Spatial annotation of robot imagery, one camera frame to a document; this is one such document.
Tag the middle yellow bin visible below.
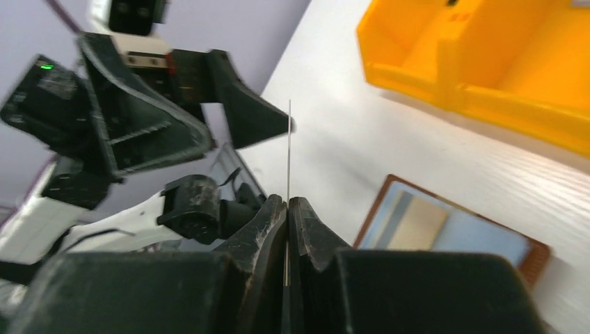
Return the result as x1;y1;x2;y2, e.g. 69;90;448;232
437;1;589;157

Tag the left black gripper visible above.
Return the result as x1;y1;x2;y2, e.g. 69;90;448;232
1;33;213;209

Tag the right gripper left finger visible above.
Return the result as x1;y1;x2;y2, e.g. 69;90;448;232
9;195;287;333

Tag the left yellow bin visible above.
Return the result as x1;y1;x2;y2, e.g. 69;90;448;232
356;0;490;109

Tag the thin card edge-on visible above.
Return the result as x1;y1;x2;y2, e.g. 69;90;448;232
284;99;293;287

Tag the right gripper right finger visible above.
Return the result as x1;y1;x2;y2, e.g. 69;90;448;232
288;197;546;333

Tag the gold numbered card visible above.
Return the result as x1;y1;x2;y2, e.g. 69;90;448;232
387;196;449;251

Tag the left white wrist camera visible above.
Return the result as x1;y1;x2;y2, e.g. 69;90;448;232
88;0;172;69

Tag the yellow bin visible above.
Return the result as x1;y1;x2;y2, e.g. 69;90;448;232
356;0;490;109
437;1;589;157

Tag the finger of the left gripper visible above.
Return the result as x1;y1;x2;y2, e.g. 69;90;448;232
205;49;292;149

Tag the brown leather card holder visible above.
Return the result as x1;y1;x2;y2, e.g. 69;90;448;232
353;175;552;286

